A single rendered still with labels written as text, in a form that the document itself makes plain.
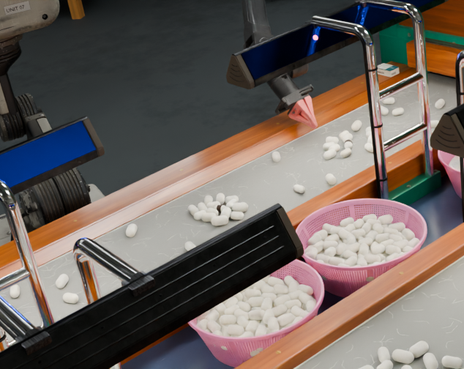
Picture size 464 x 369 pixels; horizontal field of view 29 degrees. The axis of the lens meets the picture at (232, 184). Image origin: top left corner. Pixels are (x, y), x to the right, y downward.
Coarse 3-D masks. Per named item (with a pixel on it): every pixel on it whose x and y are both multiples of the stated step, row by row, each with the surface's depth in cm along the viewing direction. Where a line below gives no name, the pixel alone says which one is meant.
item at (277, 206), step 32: (256, 224) 122; (288, 224) 124; (192, 256) 117; (224, 256) 119; (256, 256) 121; (288, 256) 123; (128, 288) 112; (160, 288) 114; (192, 288) 116; (224, 288) 118; (64, 320) 108; (96, 320) 109; (128, 320) 111; (160, 320) 113; (0, 352) 104; (64, 352) 107; (96, 352) 108; (128, 352) 111
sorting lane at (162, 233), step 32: (416, 96) 243; (448, 96) 239; (320, 128) 234; (384, 128) 228; (256, 160) 224; (288, 160) 221; (320, 160) 218; (352, 160) 215; (192, 192) 214; (224, 192) 211; (256, 192) 209; (288, 192) 206; (320, 192) 204; (128, 224) 205; (160, 224) 203; (192, 224) 200; (64, 256) 197; (128, 256) 192; (160, 256) 190; (64, 288) 185; (32, 320) 177
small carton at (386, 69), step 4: (380, 64) 255; (384, 64) 255; (388, 64) 254; (380, 68) 253; (384, 68) 252; (388, 68) 252; (392, 68) 251; (396, 68) 251; (380, 72) 253; (384, 72) 252; (388, 72) 251; (392, 72) 251; (396, 72) 252; (388, 76) 251
